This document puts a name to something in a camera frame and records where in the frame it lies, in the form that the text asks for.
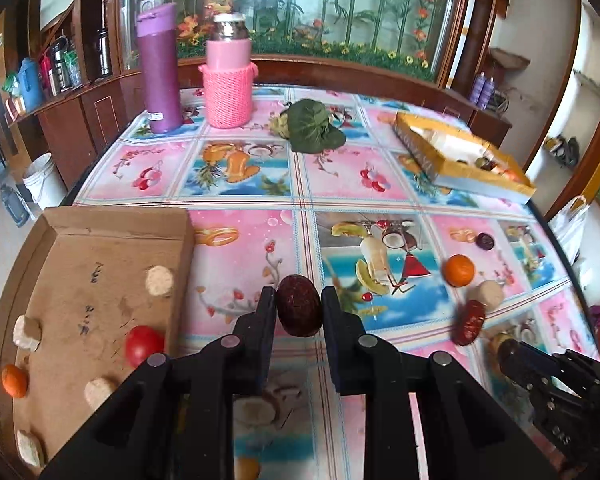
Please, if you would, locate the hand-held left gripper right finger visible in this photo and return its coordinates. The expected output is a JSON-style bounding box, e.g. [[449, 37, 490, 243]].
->
[[321, 286, 563, 480]]

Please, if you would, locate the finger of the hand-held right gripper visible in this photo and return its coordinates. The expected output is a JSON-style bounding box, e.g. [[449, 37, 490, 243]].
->
[[500, 341, 556, 388]]

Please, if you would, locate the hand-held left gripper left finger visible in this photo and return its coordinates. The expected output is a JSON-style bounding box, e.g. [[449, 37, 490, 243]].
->
[[39, 286, 279, 480]]

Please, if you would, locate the small round red date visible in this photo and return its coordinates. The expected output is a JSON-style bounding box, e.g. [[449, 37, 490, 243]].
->
[[276, 274, 323, 337]]

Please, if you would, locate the red tomato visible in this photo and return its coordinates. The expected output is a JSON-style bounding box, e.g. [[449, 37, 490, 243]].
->
[[125, 325, 166, 368]]

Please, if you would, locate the brown cardboard box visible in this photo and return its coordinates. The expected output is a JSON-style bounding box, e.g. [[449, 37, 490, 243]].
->
[[0, 206, 196, 478]]

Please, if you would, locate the gold gift box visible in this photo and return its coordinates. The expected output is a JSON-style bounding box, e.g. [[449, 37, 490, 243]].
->
[[393, 111, 537, 206]]

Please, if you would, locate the large red date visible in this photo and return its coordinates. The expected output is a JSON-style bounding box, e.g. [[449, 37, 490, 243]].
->
[[451, 300, 487, 347]]

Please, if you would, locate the white plastic bag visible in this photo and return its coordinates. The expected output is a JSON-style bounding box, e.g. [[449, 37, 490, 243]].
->
[[550, 195, 593, 266]]

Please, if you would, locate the dark bag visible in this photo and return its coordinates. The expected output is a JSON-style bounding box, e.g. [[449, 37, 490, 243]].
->
[[545, 135, 581, 166]]

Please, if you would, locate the green leafy vegetable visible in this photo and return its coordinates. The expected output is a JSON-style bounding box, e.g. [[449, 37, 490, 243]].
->
[[272, 99, 347, 153]]

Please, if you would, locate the white foam insert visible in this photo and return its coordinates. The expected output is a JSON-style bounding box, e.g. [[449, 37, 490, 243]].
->
[[422, 129, 461, 147]]

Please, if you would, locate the wooden side cabinet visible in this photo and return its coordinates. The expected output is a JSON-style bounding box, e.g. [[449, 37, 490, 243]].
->
[[445, 87, 513, 148]]

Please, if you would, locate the pink knit sleeve thermos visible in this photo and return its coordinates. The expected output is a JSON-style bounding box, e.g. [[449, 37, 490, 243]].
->
[[198, 11, 257, 128]]

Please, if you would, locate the white plastic bucket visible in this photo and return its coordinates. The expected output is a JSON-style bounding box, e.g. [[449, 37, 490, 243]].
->
[[22, 152, 68, 211]]

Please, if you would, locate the wooden shelf cabinet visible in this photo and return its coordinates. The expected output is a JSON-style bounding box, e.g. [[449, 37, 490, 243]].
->
[[0, 0, 146, 201]]

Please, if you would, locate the purple thermos bottle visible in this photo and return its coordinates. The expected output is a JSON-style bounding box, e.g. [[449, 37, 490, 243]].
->
[[136, 2, 185, 135]]

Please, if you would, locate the brown basket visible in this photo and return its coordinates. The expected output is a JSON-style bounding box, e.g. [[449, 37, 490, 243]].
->
[[490, 47, 531, 69]]

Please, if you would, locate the black steel thermos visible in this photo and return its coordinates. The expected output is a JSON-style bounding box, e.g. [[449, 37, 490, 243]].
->
[[97, 27, 113, 78]]

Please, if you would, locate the bamboo flower glass screen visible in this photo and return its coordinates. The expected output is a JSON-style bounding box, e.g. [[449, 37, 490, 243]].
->
[[112, 0, 473, 86]]

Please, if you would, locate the steel flask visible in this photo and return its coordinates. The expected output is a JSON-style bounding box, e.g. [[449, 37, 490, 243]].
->
[[50, 37, 73, 92]]

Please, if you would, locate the red bottle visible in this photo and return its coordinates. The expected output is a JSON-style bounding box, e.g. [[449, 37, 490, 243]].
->
[[40, 55, 56, 96]]

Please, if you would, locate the blue plastic jug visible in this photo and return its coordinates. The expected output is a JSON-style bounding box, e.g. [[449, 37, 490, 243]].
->
[[17, 57, 46, 112]]

